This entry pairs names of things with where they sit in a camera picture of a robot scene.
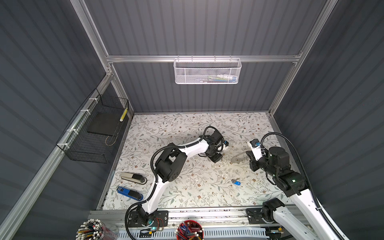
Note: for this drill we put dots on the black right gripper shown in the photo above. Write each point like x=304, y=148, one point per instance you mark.
x=252, y=161

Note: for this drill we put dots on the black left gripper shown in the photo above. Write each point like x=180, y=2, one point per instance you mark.
x=215, y=160

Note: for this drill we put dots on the perforated metal ring plate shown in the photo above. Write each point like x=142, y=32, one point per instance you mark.
x=240, y=158

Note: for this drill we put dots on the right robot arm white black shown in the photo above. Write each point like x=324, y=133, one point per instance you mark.
x=275, y=162

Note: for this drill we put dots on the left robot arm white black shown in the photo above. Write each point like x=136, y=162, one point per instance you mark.
x=167, y=164

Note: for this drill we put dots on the red pencil cup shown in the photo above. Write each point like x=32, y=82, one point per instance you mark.
x=189, y=230

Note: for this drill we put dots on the grey black stapler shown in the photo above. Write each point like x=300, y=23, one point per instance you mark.
x=134, y=178

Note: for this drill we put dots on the blue black stapler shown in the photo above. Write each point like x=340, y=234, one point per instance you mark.
x=130, y=193

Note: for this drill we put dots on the yellow marker pen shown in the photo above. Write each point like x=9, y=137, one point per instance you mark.
x=123, y=114

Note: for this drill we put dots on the black foam pad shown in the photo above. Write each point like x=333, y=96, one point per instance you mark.
x=105, y=124

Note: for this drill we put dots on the clear pencil jar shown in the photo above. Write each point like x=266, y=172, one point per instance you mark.
x=95, y=229

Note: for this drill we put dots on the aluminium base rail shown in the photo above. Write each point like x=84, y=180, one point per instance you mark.
x=219, y=223

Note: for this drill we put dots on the white wire mesh basket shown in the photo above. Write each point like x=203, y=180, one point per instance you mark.
x=207, y=73

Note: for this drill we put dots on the horizontal aluminium frame bar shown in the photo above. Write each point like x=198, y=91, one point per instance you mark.
x=215, y=58

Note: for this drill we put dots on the black wire basket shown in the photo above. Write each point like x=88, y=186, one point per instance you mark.
x=79, y=145

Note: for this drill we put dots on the aluminium frame corner post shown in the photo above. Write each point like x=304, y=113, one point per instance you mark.
x=95, y=38

